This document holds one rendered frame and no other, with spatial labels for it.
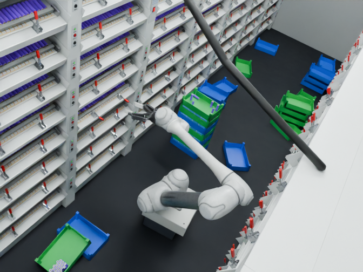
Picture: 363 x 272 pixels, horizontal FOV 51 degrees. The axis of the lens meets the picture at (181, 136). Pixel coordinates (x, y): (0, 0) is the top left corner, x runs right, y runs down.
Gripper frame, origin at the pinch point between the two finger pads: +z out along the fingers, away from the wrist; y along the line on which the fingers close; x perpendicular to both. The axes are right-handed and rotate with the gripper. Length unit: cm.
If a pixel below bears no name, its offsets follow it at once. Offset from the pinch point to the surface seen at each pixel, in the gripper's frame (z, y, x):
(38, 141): 26, -55, -3
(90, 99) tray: 17.4, -19.0, 10.5
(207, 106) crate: -12, 87, -41
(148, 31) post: 11, 34, 38
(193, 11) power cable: -77, -68, 100
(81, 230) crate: 14, -46, -85
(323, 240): -131, -91, 61
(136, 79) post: 19.1, 30.2, 1.3
